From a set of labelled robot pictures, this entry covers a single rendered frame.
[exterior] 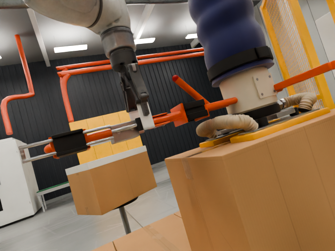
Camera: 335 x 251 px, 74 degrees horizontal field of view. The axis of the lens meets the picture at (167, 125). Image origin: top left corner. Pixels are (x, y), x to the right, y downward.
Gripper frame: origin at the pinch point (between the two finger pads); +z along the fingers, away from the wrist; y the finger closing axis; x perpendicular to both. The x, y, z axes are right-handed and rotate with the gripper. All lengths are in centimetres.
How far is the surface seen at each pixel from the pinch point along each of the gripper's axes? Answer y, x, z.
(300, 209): -18.9, -25.9, 31.5
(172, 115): -1.7, -8.9, 0.2
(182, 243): 39, -15, 53
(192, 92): 0.5, -18.7, -5.4
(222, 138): 5.8, -28.4, 11.7
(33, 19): 691, 32, -479
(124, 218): 146, -6, 63
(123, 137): -1.6, 6.4, 2.7
